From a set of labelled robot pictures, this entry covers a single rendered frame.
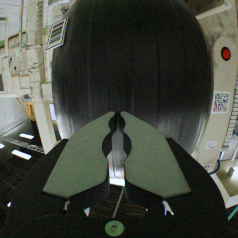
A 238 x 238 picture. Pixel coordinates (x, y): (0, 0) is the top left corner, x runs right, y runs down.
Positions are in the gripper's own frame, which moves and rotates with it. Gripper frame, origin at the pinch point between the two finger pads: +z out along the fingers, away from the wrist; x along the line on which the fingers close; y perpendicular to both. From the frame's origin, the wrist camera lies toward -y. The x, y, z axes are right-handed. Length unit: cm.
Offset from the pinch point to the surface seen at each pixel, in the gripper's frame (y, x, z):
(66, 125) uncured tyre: 7.0, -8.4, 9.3
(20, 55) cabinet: 5, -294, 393
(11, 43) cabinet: -40, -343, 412
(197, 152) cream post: 29.9, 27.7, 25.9
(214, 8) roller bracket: -16.7, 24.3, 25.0
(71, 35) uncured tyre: -6.8, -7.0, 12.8
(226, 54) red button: -4.6, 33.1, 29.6
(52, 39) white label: -6.6, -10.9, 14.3
